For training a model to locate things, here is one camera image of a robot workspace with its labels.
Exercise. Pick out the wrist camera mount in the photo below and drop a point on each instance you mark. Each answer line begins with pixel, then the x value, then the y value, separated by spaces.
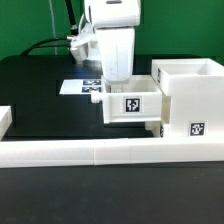
pixel 84 46

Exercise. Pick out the white marker base plate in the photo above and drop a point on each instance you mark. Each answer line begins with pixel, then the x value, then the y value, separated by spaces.
pixel 80 86

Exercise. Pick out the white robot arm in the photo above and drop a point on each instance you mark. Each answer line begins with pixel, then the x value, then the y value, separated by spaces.
pixel 114 23

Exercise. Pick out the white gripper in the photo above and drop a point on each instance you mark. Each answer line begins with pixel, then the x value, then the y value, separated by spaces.
pixel 116 48

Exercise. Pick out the white border rail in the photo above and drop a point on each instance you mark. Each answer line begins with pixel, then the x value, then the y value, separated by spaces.
pixel 109 151

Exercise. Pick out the white left side rail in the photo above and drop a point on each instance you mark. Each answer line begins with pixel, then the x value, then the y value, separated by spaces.
pixel 5 120

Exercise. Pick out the white drawer cabinet frame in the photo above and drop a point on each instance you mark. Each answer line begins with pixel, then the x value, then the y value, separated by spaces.
pixel 193 97

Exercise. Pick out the white drawer box with knob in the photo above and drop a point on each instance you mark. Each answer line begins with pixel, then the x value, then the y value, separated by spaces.
pixel 159 129

